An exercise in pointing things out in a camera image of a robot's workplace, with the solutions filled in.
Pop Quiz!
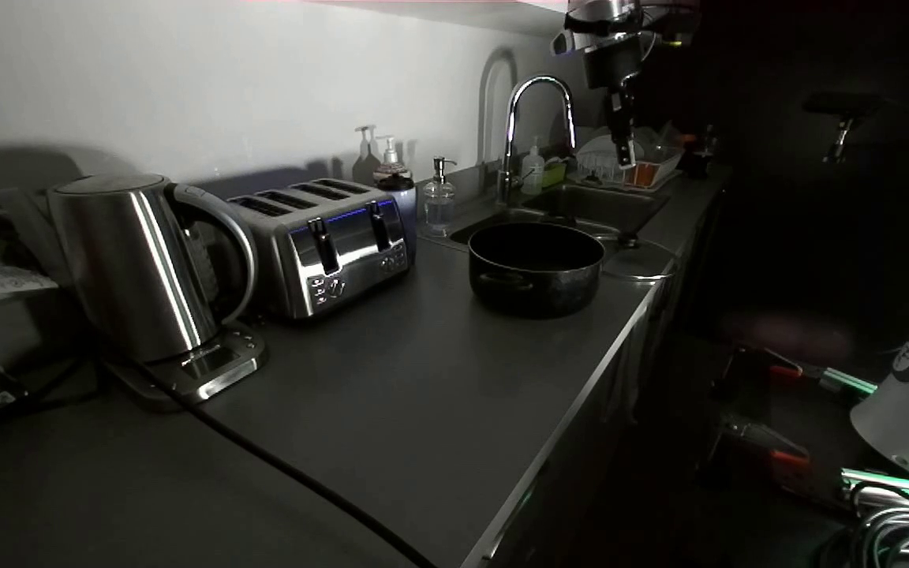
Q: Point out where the chrome arched kitchen faucet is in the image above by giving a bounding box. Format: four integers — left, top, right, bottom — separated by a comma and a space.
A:
499, 68, 582, 202

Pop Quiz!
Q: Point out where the green sponge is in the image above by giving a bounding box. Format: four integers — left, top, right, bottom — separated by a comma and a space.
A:
535, 153, 568, 194

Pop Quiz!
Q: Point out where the glass lid with black knob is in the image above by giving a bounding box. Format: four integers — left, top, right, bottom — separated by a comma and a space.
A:
597, 229, 683, 285

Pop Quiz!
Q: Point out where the steel double basin sink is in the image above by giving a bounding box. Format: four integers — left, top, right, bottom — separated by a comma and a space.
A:
451, 180, 660, 252

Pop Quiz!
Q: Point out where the red handled clamp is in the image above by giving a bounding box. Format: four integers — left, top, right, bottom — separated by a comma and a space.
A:
724, 343, 880, 398
718, 417, 816, 482

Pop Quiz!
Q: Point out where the bundle of robot cables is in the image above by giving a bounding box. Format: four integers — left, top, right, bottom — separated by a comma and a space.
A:
835, 471, 909, 568

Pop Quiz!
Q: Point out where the black power cable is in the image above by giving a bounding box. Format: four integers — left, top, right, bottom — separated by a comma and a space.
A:
105, 355, 439, 568

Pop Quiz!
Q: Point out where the clear soap dispenser bottle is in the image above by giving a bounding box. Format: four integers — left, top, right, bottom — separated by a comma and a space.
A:
419, 153, 462, 236

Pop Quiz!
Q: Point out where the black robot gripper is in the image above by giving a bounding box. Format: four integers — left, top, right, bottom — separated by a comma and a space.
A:
603, 45, 650, 171

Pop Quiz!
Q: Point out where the black cooking pot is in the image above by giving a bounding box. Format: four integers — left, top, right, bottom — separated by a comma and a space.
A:
463, 218, 608, 322

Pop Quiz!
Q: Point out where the clear glass bottle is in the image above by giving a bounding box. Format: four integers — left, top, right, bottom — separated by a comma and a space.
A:
350, 122, 386, 189

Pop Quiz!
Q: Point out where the stainless steel four-slot toaster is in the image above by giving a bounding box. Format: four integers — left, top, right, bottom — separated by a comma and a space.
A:
223, 172, 419, 322

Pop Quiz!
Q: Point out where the stainless steel electric kettle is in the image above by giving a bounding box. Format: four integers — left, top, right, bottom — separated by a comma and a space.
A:
47, 172, 261, 366

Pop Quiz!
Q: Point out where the kettle power base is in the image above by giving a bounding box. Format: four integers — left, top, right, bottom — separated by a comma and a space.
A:
105, 322, 267, 409

